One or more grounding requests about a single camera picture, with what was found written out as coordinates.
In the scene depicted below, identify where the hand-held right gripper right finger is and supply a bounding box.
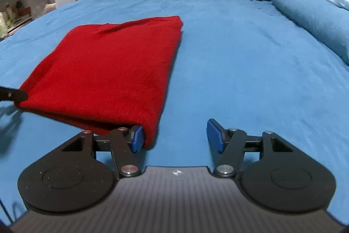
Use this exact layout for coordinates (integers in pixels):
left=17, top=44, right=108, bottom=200
left=207, top=118, right=308, bottom=177

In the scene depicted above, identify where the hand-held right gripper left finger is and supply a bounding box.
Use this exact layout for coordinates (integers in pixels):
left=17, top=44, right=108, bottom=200
left=46, top=125, right=144, bottom=178

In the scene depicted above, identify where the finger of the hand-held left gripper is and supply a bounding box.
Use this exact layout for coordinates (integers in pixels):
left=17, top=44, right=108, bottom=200
left=0, top=86, right=28, bottom=102

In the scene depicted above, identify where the red knit sweater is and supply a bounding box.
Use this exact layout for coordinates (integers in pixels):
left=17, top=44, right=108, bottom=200
left=16, top=15, right=184, bottom=150

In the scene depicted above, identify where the bed with blue sheet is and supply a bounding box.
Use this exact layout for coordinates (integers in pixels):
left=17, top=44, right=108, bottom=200
left=0, top=0, right=349, bottom=226

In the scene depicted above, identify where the white cloth bag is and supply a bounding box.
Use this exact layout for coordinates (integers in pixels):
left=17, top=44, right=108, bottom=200
left=44, top=3, right=58, bottom=15

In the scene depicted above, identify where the blue duvet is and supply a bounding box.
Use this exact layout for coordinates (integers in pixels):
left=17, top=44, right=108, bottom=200
left=272, top=0, right=349, bottom=66

